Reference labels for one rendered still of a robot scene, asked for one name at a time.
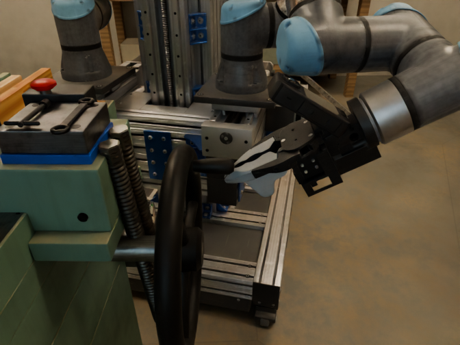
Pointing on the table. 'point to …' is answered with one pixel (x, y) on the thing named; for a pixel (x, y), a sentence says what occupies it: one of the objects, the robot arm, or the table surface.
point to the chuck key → (31, 116)
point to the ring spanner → (72, 116)
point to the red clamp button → (43, 84)
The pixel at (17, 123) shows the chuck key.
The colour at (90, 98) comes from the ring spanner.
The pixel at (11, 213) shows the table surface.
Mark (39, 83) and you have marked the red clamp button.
